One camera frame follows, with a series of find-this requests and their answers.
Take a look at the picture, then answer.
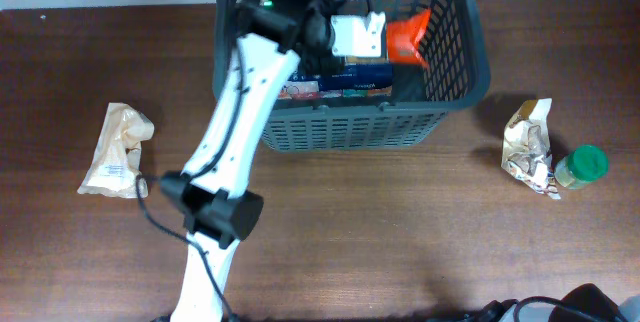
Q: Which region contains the multicolour tissue pack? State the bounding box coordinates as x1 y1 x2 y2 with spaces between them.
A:
278 63 393 100

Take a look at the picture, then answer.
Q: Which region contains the orange pasta package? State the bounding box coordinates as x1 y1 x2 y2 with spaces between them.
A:
344 7 433 69

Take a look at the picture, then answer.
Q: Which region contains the grey plastic shopping basket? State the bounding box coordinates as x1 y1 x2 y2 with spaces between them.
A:
212 0 492 154

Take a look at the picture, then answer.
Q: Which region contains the tan brown snack pouch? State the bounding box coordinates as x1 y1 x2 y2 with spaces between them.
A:
501 98 561 200

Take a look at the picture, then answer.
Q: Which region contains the pale orange bag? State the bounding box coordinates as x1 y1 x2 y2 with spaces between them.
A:
77 103 155 199

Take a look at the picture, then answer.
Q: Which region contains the green lid spice jar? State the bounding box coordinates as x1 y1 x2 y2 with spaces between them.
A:
554 145 609 189

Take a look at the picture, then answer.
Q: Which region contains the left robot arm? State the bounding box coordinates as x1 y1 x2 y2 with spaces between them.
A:
159 0 345 321

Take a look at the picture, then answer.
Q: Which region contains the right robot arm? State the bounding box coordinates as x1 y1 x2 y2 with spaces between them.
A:
461 283 639 322

